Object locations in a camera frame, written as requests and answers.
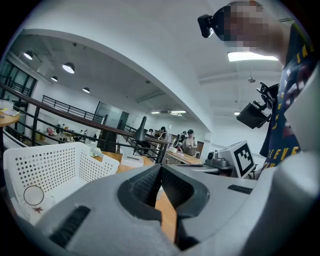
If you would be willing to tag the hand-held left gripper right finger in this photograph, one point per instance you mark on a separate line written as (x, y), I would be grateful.
(220, 200)

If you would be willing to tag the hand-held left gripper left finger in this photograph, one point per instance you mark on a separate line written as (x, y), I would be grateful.
(105, 220)

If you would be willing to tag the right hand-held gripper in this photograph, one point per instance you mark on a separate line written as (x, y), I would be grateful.
(243, 160)

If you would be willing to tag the white plastic basket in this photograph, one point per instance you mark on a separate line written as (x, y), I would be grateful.
(65, 190)

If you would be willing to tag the white mug with pattern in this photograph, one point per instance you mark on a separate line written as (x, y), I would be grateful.
(33, 195)

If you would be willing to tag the cream tissue box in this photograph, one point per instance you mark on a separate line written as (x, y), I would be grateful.
(173, 150)

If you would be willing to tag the white tissue box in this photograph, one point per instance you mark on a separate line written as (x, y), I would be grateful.
(131, 160)

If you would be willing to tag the long wooden table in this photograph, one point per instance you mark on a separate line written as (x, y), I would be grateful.
(185, 160)

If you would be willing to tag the pink packet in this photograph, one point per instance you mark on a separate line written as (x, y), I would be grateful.
(180, 155)

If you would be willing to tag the pale green folded cloth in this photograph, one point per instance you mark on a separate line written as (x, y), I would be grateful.
(95, 152)

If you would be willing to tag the black chest device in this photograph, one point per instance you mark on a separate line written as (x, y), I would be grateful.
(251, 116)

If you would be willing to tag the black cone desk lamp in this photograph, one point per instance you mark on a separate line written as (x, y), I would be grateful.
(140, 132)

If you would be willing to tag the person's dark blue jersey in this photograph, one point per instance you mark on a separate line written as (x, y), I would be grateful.
(285, 120)

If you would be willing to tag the black balcony railing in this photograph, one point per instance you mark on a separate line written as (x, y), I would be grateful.
(68, 108)

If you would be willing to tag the rectangular ceiling light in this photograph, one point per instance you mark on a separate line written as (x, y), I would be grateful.
(250, 56)

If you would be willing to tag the black round pendant lamp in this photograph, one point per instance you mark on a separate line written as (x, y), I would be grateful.
(54, 78)
(68, 67)
(86, 90)
(28, 55)

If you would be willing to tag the round wooden table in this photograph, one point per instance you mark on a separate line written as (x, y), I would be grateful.
(7, 121)

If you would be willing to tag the pastel paper stack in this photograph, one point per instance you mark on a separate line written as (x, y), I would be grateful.
(8, 111)

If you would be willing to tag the person's head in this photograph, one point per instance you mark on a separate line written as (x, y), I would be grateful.
(250, 25)

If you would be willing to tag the black head camera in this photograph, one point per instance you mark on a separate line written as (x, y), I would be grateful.
(206, 26)

